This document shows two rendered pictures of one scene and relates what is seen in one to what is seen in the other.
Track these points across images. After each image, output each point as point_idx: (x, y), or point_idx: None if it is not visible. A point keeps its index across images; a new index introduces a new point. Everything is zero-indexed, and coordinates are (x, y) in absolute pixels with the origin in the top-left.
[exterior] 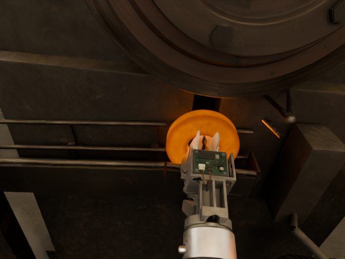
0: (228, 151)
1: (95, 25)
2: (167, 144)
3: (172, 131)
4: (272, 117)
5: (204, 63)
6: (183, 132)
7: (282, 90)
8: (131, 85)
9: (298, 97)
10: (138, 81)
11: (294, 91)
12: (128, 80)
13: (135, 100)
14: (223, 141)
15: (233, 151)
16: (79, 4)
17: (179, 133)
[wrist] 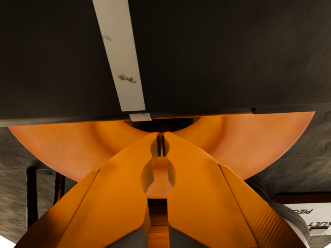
0: (53, 139)
1: (323, 158)
2: (302, 131)
3: (267, 166)
4: (8, 129)
5: None
6: (232, 169)
7: (42, 168)
8: (318, 144)
9: (4, 163)
10: (300, 151)
11: (22, 169)
12: (319, 150)
13: (326, 120)
14: (97, 164)
15: (33, 139)
16: (330, 170)
17: (246, 166)
